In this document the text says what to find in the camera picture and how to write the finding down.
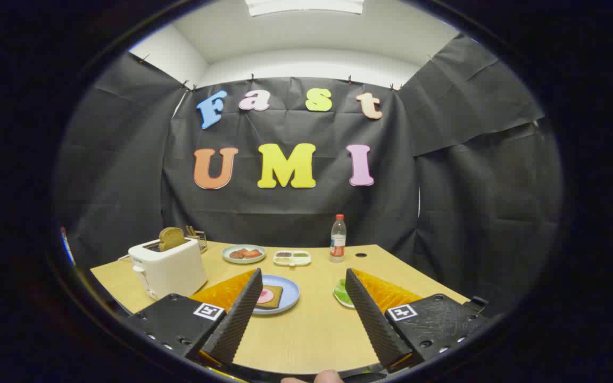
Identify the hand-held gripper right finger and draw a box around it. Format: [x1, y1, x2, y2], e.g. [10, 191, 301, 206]
[345, 268, 491, 373]

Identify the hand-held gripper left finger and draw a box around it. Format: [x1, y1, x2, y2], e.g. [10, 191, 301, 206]
[126, 268, 263, 368]

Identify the green lettuce leaf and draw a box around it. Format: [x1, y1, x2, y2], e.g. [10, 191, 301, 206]
[334, 278, 357, 305]

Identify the round brown toast slice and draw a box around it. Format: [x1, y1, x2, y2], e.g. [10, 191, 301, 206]
[159, 227, 187, 252]

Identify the square brown toast slice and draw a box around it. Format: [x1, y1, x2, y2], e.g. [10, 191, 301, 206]
[256, 286, 284, 309]

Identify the blue round plate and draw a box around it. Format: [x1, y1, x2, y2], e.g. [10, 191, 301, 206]
[252, 274, 301, 315]

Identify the light green round plate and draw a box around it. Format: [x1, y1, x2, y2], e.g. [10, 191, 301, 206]
[222, 244, 266, 265]

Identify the white divided seed tray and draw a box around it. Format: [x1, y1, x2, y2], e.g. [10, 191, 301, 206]
[273, 250, 312, 267]

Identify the white toaster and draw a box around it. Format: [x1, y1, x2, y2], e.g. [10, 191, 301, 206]
[127, 237, 209, 301]

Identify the clear red-capped water bottle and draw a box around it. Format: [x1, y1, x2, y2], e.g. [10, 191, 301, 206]
[330, 214, 347, 263]

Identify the black backdrop cloth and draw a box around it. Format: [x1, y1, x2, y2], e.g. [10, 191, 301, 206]
[54, 35, 562, 314]

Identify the white ceiling light panel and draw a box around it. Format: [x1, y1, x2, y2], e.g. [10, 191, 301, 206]
[245, 0, 365, 16]

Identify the wire mesh utensil basket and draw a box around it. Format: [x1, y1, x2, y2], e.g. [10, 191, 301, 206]
[186, 228, 208, 254]

